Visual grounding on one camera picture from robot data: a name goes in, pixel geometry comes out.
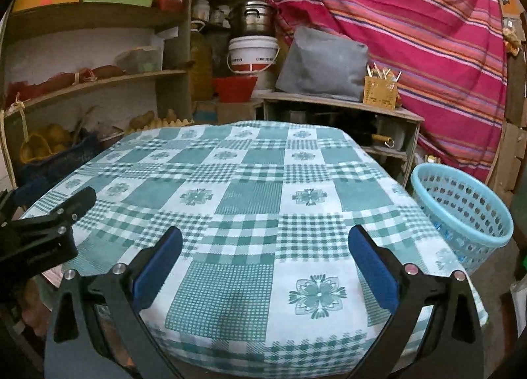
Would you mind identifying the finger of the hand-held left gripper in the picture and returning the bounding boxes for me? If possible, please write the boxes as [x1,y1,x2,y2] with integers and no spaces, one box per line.
[0,181,47,221]
[0,186,97,235]

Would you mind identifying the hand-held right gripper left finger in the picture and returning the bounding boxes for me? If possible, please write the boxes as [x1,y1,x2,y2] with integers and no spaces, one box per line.
[44,226,184,379]

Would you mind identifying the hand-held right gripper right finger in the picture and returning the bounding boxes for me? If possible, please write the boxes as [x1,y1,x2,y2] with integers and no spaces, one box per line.
[348,225,484,379]

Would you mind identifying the light blue plastic basket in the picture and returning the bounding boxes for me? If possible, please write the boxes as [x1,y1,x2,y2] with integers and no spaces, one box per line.
[410,163,514,277]

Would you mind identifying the dark blue plastic crate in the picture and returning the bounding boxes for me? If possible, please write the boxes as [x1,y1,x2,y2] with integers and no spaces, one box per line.
[18,132,101,186]

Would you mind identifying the yellow net of fruits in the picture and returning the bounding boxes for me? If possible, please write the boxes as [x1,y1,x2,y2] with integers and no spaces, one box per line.
[20,124,72,161]

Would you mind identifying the green checked tablecloth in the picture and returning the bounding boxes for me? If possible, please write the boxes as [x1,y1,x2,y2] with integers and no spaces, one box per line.
[20,121,489,379]

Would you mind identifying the pile of potatoes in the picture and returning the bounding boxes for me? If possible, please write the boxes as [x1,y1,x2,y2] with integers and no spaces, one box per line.
[129,109,178,126]

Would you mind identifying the red mesh bags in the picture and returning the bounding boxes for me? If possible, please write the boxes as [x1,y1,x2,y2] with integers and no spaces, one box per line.
[4,65,126,97]

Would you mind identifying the yellow egg carton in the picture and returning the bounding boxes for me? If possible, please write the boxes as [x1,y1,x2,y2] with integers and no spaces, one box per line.
[124,118,194,135]

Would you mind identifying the clear plastic container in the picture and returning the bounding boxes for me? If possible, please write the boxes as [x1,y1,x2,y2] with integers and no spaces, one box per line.
[115,46,162,74]

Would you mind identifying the cardboard box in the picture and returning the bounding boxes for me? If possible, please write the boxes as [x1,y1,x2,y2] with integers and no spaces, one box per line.
[193,100,264,124]

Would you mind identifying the low wooden cabinet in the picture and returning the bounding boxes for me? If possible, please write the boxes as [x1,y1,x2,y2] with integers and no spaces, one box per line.
[261,92,425,182]

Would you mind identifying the yellow utensil holder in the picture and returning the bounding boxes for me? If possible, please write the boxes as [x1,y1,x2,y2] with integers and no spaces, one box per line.
[363,75,399,107]

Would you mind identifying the wooden shelf unit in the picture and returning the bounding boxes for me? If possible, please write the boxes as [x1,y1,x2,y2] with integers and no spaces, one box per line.
[0,0,196,190]

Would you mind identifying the flattened cardboard sheets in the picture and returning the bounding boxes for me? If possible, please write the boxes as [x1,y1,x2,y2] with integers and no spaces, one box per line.
[490,0,527,199]

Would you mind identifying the red plastic bowl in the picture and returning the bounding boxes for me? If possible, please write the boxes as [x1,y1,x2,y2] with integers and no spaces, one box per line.
[212,76,258,103]

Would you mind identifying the large yellowish oil bottle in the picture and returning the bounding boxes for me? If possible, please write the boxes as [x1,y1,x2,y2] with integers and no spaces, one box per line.
[189,21,215,102]

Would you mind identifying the bunch of utensils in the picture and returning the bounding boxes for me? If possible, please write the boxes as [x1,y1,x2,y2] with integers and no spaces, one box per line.
[366,62,402,81]

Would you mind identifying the grey cushion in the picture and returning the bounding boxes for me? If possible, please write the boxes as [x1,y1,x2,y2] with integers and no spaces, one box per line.
[275,26,369,102]

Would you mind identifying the white bucket with red band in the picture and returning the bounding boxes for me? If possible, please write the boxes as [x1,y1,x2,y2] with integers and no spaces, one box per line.
[227,36,280,75]

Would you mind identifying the row of glass jars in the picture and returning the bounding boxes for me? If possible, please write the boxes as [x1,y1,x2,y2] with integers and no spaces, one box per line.
[191,0,229,23]

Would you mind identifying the red striped cloth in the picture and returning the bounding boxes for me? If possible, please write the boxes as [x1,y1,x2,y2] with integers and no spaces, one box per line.
[257,0,509,186]

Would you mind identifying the metal cooking pot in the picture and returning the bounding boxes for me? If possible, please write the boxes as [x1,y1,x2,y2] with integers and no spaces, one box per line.
[226,0,276,38]

